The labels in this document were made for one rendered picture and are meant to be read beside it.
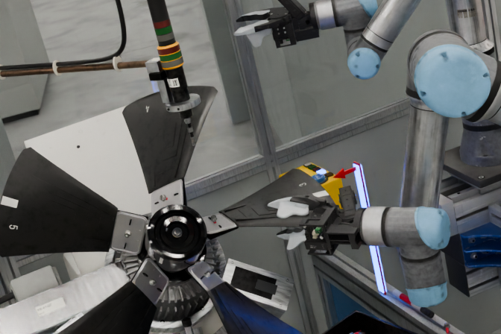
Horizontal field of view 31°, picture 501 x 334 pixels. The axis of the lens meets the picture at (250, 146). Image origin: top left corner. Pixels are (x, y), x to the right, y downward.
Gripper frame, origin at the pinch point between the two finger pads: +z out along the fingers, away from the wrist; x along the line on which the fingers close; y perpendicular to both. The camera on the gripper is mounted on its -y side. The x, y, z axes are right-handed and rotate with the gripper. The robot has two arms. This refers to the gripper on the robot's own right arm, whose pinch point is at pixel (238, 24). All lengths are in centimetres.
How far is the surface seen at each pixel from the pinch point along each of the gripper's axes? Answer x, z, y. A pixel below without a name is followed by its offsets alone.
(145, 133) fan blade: -44.9, 18.6, 3.8
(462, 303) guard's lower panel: 36, -46, 130
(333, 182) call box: -25.4, -17.1, 35.9
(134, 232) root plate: -67, 21, 15
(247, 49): 22.3, 2.7, 16.2
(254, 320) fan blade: -76, 0, 33
